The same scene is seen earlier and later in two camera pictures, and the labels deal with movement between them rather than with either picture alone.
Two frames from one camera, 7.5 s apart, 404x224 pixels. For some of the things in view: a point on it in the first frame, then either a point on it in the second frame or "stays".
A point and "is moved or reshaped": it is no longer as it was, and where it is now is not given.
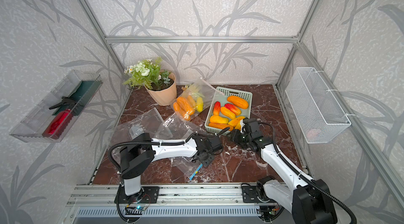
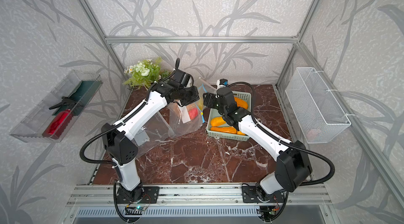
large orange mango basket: (238, 101) stays
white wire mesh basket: (319, 116) stays
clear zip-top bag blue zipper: (172, 127) to (183, 119)
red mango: (216, 108) is moved or reshaped
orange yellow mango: (227, 112) is moved or reshaped
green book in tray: (81, 95) stays
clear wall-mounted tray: (50, 122) stays
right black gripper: (234, 135) to (209, 99)
